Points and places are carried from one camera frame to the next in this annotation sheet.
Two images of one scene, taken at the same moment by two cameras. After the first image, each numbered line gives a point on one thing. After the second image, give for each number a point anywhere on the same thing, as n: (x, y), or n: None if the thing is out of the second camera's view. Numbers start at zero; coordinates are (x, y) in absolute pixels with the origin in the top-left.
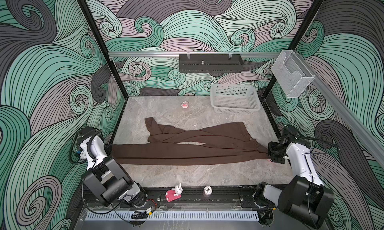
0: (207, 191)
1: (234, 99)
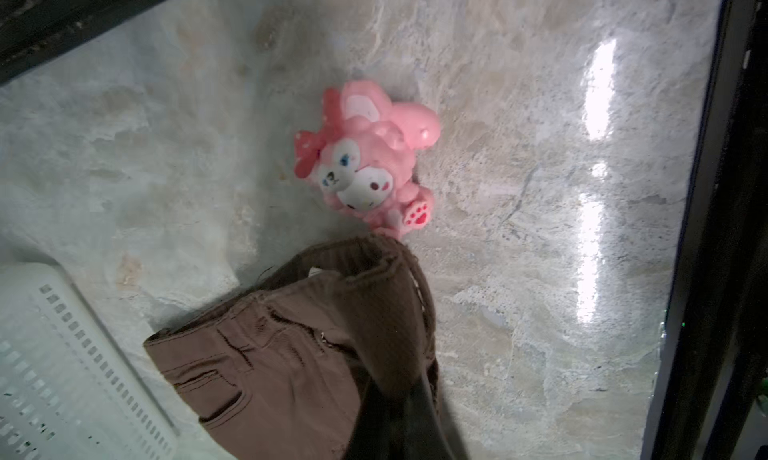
0: None
1: (69, 390)
